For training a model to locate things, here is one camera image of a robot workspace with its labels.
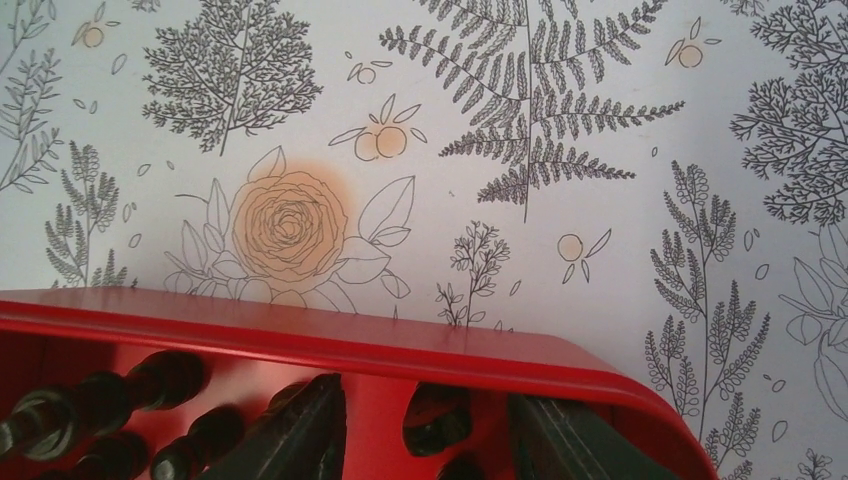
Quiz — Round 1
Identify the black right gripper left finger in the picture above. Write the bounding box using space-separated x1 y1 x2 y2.
198 373 347 479

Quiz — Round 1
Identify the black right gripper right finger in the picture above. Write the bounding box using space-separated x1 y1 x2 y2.
508 393 677 480

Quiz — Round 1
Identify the dark chess pawn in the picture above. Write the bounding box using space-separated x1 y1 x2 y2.
401 382 473 457
149 405 245 480

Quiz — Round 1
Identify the dark chess piece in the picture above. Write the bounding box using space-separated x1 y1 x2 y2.
1 350 208 462

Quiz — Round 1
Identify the red plastic tray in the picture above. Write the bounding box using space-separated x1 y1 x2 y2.
1 287 716 479

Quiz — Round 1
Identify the floral patterned table mat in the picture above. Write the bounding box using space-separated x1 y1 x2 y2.
1 1 847 479

